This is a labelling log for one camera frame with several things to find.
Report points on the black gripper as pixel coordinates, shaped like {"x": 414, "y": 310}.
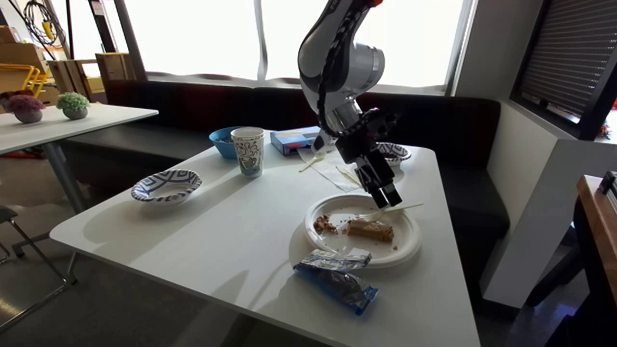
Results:
{"x": 362, "y": 152}

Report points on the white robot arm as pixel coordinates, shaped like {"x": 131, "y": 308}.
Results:
{"x": 339, "y": 65}

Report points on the brown crumbled bar piece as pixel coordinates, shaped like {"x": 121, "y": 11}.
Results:
{"x": 324, "y": 225}

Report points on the cream plastic knife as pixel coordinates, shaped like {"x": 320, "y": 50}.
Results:
{"x": 349, "y": 177}

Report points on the patterned paper bowl dark contents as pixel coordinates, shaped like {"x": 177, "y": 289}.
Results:
{"x": 397, "y": 156}

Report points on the brown granola bar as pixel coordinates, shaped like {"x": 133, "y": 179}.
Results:
{"x": 370, "y": 231}

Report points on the white paper napkin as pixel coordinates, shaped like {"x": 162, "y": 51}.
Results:
{"x": 327, "y": 173}

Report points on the white paper plate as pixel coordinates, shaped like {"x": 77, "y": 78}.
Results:
{"x": 358, "y": 254}

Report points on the cream plastic spoon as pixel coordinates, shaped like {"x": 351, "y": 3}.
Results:
{"x": 310, "y": 163}

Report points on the black bench seat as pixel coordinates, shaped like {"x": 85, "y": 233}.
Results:
{"x": 443, "y": 123}

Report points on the blue snack wrapper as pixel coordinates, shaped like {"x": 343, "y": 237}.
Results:
{"x": 339, "y": 287}

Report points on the blue box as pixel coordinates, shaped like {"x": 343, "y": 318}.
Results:
{"x": 291, "y": 140}

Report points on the printed paper cup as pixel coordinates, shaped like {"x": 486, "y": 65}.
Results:
{"x": 248, "y": 154}

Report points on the wooden desk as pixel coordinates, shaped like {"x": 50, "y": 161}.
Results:
{"x": 599, "y": 225}

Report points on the empty blue patterned paper bowl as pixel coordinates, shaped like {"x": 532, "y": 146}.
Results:
{"x": 166, "y": 186}

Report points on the black device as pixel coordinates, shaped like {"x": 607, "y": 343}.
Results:
{"x": 607, "y": 183}

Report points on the dark framed window blind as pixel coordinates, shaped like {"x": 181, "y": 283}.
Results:
{"x": 570, "y": 51}

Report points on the wooden crate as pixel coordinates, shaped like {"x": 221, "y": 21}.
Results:
{"x": 69, "y": 78}
{"x": 113, "y": 71}

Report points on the white side table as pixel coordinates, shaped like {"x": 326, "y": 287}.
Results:
{"x": 77, "y": 127}

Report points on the green ball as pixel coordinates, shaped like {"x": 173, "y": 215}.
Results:
{"x": 73, "y": 107}

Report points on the purple flower pot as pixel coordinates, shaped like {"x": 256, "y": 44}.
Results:
{"x": 27, "y": 109}

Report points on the yellow cart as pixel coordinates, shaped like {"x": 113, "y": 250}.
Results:
{"x": 25, "y": 78}

